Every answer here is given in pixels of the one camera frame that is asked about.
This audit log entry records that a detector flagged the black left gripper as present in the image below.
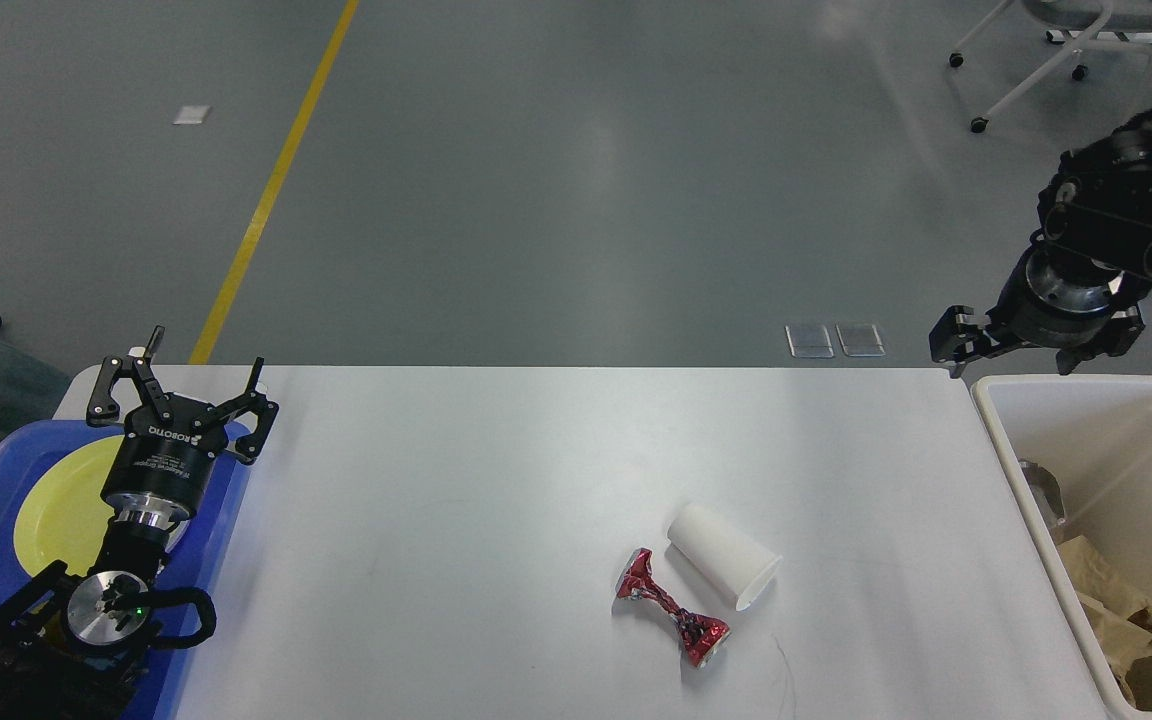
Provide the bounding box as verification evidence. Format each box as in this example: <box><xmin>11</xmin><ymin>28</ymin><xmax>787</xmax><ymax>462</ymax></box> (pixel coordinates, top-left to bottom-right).
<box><xmin>88</xmin><ymin>325</ymin><xmax>281</xmax><ymax>531</ymax></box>

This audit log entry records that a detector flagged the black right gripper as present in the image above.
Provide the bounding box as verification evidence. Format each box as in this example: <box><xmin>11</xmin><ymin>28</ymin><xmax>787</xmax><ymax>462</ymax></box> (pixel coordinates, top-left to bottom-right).
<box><xmin>929</xmin><ymin>250</ymin><xmax>1146</xmax><ymax>379</ymax></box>

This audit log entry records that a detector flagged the yellow plastic plate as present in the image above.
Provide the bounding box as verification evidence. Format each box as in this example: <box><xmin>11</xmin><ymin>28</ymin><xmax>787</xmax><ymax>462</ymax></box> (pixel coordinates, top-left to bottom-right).
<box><xmin>13</xmin><ymin>435</ymin><xmax>122</xmax><ymax>577</ymax></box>

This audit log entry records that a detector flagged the large brown paper bag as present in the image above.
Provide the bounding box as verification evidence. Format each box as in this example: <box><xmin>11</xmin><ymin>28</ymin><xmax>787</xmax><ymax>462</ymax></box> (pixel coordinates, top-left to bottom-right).
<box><xmin>1058</xmin><ymin>536</ymin><xmax>1152</xmax><ymax>708</ymax></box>

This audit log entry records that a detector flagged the white paper cup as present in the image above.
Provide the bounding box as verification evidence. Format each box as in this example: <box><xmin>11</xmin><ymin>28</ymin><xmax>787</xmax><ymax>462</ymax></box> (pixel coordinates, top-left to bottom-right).
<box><xmin>667</xmin><ymin>503</ymin><xmax>783</xmax><ymax>612</ymax></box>

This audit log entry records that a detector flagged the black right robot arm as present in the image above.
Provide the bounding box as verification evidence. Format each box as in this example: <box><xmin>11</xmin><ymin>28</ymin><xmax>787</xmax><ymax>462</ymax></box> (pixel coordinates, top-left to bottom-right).
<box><xmin>929</xmin><ymin>108</ymin><xmax>1152</xmax><ymax>377</ymax></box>

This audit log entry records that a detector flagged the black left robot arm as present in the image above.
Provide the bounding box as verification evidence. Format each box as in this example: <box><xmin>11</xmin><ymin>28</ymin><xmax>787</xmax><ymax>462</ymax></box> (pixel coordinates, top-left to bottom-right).
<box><xmin>0</xmin><ymin>328</ymin><xmax>279</xmax><ymax>719</ymax></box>

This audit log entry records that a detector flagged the white plastic bin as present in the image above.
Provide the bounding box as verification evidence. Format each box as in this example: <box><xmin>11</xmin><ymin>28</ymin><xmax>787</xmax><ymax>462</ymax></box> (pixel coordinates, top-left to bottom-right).
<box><xmin>972</xmin><ymin>376</ymin><xmax>1152</xmax><ymax>719</ymax></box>

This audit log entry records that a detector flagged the blue plastic tray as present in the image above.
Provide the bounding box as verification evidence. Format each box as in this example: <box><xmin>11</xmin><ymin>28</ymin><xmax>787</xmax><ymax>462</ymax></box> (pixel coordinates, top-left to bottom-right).
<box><xmin>0</xmin><ymin>420</ymin><xmax>250</xmax><ymax>719</ymax></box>

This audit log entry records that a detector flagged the white office chair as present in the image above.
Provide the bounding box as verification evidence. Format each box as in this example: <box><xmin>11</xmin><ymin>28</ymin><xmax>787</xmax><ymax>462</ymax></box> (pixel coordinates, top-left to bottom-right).
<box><xmin>947</xmin><ymin>1</ymin><xmax>1152</xmax><ymax>135</ymax></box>

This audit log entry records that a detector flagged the crushed red can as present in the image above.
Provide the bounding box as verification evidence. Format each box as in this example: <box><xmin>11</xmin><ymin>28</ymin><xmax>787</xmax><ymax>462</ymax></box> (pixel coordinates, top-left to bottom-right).
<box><xmin>614</xmin><ymin>547</ymin><xmax>732</xmax><ymax>669</ymax></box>

